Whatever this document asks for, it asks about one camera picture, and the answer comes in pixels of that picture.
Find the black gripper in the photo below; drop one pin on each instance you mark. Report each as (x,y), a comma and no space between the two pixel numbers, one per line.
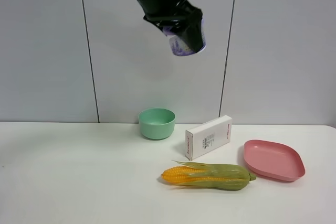
(167,14)

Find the green plastic bowl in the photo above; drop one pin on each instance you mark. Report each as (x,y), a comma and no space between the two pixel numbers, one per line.
(156,123)

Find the white cardboard box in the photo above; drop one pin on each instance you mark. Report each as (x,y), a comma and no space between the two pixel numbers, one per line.
(207,137)

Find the toy corn cob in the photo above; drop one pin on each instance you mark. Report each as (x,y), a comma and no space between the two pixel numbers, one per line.
(215,176)

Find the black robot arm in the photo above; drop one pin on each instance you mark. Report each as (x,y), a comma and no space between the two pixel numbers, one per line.
(180,21)

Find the purple lidded air freshener jar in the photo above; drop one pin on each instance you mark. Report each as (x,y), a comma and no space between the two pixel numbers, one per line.
(180,48)

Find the pink plastic plate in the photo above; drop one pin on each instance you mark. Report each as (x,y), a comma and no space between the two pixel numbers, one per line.
(273,160)

